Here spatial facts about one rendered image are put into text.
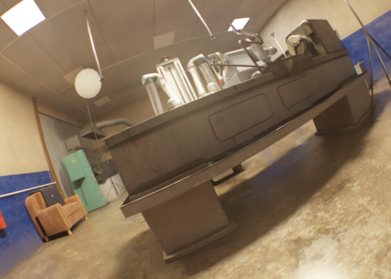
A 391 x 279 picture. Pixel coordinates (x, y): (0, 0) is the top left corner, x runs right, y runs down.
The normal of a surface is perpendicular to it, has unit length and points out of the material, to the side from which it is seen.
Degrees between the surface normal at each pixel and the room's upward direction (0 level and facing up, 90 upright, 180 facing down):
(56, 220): 90
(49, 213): 90
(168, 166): 90
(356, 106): 90
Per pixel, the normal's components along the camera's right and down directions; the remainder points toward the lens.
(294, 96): 0.19, -0.11
